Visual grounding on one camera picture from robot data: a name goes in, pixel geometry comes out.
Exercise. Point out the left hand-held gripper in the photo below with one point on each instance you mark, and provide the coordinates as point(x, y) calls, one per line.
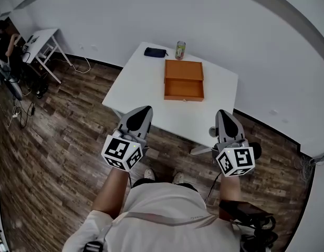
point(117, 151)

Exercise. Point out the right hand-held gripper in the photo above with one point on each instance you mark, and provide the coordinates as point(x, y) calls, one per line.
point(236, 159)

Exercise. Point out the wooden drawer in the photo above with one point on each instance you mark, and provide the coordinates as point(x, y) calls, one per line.
point(183, 90)

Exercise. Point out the orange tray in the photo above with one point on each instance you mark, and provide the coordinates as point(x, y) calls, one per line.
point(183, 69)

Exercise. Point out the person's left forearm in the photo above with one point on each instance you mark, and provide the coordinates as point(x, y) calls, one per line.
point(112, 190)

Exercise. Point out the person's right forearm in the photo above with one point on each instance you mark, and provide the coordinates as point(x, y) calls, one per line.
point(230, 190)

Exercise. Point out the person's left white shoe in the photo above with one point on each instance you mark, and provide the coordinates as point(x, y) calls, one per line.
point(150, 174)

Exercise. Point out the person's white shoe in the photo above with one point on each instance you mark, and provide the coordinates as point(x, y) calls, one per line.
point(178, 178)
point(150, 174)

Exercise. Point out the person's black trousers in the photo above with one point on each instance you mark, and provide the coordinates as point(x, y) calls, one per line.
point(140, 183)

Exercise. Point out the person's right white shoe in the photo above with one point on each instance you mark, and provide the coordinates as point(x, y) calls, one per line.
point(178, 178)

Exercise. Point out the dark blue zip pouch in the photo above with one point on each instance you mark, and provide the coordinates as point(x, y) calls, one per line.
point(155, 52)

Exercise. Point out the black flat device box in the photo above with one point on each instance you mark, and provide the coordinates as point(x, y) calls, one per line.
point(243, 209)

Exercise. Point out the green drink can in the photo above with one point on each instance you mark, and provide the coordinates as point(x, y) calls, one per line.
point(180, 50)

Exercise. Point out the black floor adapter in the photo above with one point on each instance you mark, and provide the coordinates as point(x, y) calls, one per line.
point(42, 90)

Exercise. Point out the person's white shirt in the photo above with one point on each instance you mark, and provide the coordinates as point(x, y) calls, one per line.
point(164, 236)

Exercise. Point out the white power strip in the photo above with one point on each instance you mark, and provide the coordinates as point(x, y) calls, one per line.
point(15, 112)

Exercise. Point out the white side table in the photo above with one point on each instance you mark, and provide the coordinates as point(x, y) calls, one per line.
point(43, 39)

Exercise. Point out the grey chair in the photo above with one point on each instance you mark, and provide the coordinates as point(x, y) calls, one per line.
point(13, 89)

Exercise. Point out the black desk gadget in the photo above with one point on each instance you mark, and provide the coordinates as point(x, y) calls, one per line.
point(25, 49)
point(33, 39)

